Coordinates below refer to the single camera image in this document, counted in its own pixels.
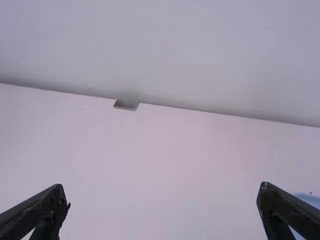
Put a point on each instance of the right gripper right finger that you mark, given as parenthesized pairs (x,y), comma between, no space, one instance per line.
(275,202)

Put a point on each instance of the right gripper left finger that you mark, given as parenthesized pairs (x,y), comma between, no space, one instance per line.
(37,210)

